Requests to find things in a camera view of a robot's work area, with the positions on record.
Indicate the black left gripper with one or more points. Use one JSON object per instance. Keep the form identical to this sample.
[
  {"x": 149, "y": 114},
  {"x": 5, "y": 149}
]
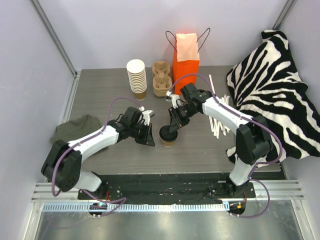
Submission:
[{"x": 144, "y": 132}]

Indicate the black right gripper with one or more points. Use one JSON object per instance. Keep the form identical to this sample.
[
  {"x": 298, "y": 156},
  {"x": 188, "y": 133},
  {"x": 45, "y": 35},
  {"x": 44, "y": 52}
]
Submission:
[{"x": 175, "y": 115}]

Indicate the black plastic cup lid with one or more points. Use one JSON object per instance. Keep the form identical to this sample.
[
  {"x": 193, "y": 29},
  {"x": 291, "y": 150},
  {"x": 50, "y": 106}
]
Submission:
[{"x": 166, "y": 136}]

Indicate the brown paper coffee cup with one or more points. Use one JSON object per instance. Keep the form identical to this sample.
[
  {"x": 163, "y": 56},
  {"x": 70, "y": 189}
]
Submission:
[{"x": 168, "y": 143}]

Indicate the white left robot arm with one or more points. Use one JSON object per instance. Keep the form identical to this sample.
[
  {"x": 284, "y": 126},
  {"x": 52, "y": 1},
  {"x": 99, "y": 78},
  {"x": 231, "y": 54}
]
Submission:
[{"x": 63, "y": 164}]

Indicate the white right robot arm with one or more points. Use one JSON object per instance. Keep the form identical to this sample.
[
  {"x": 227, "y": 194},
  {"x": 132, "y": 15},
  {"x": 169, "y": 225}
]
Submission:
[{"x": 252, "y": 140}]

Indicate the pile of wrapped straws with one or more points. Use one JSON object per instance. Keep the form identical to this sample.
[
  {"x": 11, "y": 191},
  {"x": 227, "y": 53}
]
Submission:
[{"x": 216, "y": 126}]

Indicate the cardboard cup carrier stack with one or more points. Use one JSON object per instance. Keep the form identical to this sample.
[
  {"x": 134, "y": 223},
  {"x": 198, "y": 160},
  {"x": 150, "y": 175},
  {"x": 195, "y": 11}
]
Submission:
[{"x": 162, "y": 80}]

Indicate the orange paper bag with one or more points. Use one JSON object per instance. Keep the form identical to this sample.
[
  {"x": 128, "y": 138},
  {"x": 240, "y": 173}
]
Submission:
[{"x": 186, "y": 57}]

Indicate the stack of paper cups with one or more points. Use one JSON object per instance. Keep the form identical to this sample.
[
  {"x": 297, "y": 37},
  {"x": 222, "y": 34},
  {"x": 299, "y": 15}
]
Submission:
[{"x": 137, "y": 78}]

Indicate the olive green cloth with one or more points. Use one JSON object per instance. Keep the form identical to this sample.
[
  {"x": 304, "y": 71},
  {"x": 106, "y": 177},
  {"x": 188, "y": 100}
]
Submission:
[{"x": 76, "y": 129}]

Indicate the zebra print blanket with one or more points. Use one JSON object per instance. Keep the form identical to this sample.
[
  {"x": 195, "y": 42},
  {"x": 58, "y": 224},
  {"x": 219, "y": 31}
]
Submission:
[{"x": 267, "y": 83}]

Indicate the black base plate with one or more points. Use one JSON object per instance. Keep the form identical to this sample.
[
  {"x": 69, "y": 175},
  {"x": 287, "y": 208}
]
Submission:
[{"x": 175, "y": 188}]

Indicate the white slotted cable duct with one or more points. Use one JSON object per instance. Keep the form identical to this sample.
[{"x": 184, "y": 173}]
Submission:
[{"x": 88, "y": 206}]

